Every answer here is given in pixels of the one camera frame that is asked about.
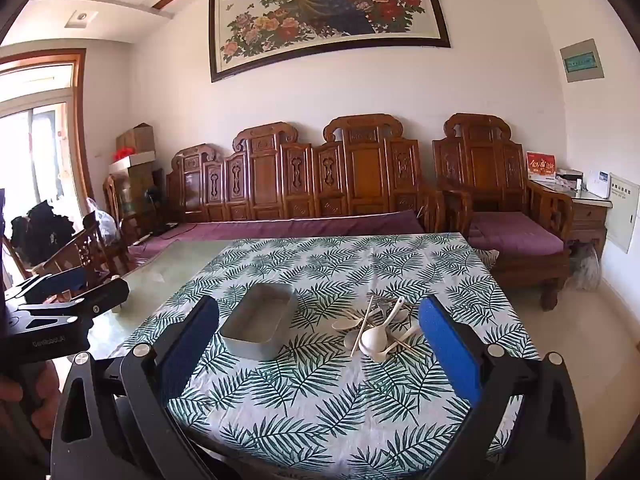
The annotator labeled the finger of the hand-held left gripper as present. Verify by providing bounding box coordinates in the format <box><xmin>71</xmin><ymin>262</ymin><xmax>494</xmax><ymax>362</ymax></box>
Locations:
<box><xmin>17</xmin><ymin>276</ymin><xmax>131</xmax><ymax>329</ymax></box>
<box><xmin>5</xmin><ymin>265</ymin><xmax>91</xmax><ymax>307</ymax></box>

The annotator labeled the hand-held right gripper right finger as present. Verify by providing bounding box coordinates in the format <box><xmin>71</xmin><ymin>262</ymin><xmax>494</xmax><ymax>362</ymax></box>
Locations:
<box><xmin>417</xmin><ymin>294</ymin><xmax>588</xmax><ymax>480</ymax></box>

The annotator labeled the clear plastic bag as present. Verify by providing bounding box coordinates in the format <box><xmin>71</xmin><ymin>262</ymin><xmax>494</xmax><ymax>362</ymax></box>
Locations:
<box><xmin>87</xmin><ymin>197</ymin><xmax>121</xmax><ymax>241</ymax></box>

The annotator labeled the black cloth bag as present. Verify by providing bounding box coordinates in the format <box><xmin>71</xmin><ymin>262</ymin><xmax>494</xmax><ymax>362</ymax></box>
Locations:
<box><xmin>10</xmin><ymin>200</ymin><xmax>76</xmax><ymax>266</ymax></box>

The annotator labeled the wooden dining chair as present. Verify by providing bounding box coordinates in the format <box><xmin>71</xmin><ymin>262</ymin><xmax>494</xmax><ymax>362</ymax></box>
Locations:
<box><xmin>45</xmin><ymin>210</ymin><xmax>131</xmax><ymax>286</ymax></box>

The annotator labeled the rectangular metal tray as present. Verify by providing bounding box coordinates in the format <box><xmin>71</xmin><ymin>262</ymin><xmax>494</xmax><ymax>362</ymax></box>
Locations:
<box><xmin>220</xmin><ymin>282</ymin><xmax>297</xmax><ymax>361</ymax></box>

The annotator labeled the wooden chopstick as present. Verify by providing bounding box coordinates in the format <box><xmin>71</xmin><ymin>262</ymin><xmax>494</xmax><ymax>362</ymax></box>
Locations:
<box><xmin>387</xmin><ymin>342</ymin><xmax>426</xmax><ymax>358</ymax></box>
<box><xmin>350</xmin><ymin>296</ymin><xmax>375</xmax><ymax>357</ymax></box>

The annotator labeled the leaf print tablecloth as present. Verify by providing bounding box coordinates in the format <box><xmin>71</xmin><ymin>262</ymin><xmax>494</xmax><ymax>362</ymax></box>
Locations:
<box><xmin>107</xmin><ymin>232</ymin><xmax>541</xmax><ymax>480</ymax></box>

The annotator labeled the carved wooden armchair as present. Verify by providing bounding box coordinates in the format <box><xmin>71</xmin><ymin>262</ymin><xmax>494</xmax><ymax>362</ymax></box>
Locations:
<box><xmin>432</xmin><ymin>112</ymin><xmax>576</xmax><ymax>311</ymax></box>

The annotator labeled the framed peacock flower painting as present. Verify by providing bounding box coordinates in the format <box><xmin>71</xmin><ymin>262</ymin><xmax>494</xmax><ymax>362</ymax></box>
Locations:
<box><xmin>208</xmin><ymin>0</ymin><xmax>451</xmax><ymax>83</ymax></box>

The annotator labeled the white electrical panel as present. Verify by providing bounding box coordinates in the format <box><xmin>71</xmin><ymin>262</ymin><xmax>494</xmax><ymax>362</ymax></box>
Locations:
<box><xmin>605</xmin><ymin>172</ymin><xmax>640</xmax><ymax>253</ymax></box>

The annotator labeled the wooden cutlery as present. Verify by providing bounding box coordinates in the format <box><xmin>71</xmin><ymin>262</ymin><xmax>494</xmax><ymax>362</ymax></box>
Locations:
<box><xmin>359</xmin><ymin>296</ymin><xmax>407</xmax><ymax>361</ymax></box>

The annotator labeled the white desk phone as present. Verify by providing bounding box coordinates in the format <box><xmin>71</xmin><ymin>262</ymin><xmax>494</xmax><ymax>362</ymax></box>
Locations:
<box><xmin>585</xmin><ymin>170</ymin><xmax>611</xmax><ymax>198</ymax></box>

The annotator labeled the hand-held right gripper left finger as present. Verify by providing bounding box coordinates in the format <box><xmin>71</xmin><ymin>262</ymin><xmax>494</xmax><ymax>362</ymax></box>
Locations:
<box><xmin>50</xmin><ymin>295</ymin><xmax>221</xmax><ymax>480</ymax></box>

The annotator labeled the brown cardboard box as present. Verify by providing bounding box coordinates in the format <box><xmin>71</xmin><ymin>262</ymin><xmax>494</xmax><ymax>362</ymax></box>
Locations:
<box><xmin>116</xmin><ymin>122</ymin><xmax>156</xmax><ymax>156</ymax></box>

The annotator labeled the flat white box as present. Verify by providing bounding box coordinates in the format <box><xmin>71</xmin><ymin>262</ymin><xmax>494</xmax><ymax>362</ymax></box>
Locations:
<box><xmin>109</xmin><ymin>152</ymin><xmax>161</xmax><ymax>171</ymax></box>

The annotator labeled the grey wall panel box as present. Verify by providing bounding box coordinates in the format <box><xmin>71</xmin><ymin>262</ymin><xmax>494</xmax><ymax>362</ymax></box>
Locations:
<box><xmin>559</xmin><ymin>38</ymin><xmax>605</xmax><ymax>82</ymax></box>

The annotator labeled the grey mop head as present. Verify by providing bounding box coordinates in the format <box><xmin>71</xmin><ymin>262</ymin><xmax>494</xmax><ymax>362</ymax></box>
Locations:
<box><xmin>565</xmin><ymin>242</ymin><xmax>601</xmax><ymax>291</ymax></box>

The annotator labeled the purple sofa cushion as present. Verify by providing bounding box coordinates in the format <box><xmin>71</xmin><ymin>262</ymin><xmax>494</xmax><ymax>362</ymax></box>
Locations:
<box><xmin>127</xmin><ymin>210</ymin><xmax>426</xmax><ymax>261</ymax></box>

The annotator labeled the wooden door frame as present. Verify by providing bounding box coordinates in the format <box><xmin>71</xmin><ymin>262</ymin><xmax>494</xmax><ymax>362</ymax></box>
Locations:
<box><xmin>0</xmin><ymin>49</ymin><xmax>96</xmax><ymax>201</ymax></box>

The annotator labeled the red gift box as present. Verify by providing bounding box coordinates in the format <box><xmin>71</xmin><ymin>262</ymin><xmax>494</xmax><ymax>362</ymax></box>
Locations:
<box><xmin>526</xmin><ymin>151</ymin><xmax>557</xmax><ymax>181</ymax></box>

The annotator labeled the carved wooden sofa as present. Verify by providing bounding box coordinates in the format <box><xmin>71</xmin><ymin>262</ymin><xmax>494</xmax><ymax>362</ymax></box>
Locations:
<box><xmin>165</xmin><ymin>114</ymin><xmax>441</xmax><ymax>241</ymax></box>

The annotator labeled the wooden side table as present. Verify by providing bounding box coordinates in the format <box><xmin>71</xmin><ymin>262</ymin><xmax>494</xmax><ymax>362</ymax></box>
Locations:
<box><xmin>542</xmin><ymin>180</ymin><xmax>613</xmax><ymax>261</ymax></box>

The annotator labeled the person's left hand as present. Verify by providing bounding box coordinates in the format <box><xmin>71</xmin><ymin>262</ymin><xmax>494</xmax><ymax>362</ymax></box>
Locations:
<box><xmin>0</xmin><ymin>360</ymin><xmax>65</xmax><ymax>456</ymax></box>

